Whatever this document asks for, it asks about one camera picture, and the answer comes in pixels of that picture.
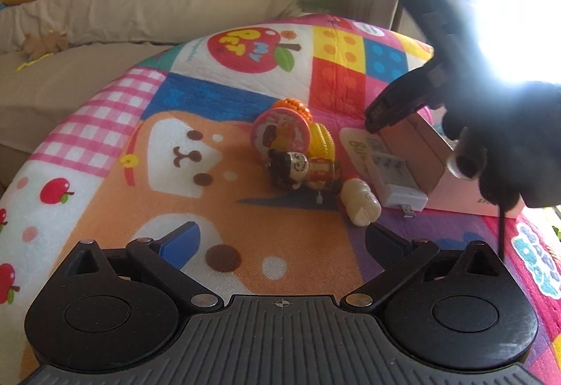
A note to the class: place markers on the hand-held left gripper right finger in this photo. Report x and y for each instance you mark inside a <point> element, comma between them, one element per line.
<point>385,245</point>

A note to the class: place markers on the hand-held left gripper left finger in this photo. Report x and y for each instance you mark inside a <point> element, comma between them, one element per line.
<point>180,242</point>

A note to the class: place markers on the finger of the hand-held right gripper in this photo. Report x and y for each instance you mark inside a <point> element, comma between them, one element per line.
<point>401,98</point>

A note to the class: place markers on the cream toy bottle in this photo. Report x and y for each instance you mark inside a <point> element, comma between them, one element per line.
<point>361,201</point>

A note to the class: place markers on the white battery charger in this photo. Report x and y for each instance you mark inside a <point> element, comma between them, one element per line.
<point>394,187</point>

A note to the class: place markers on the cardboard box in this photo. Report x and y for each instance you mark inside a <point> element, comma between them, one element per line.
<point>442,174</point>

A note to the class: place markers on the yellow toy corn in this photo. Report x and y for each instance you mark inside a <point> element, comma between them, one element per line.
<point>322,141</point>

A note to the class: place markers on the dark-haired doll figurine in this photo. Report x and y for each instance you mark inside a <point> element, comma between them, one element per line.
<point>302,172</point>

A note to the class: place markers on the pink round toy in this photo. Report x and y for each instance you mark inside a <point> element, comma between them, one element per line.
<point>280,133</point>

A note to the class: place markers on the person's right hand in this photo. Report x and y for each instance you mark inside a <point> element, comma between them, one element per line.
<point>512,139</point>

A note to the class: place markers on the orange ribbed toy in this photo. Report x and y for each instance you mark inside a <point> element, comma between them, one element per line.
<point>296,106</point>

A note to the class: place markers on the colourful printed play mat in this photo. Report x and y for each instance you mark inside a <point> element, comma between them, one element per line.
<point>197,95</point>

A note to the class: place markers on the beige sofa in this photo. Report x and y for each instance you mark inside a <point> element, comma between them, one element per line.
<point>109,17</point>

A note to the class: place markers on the brown star-shaped plush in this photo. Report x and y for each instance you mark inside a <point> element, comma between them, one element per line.
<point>44,44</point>

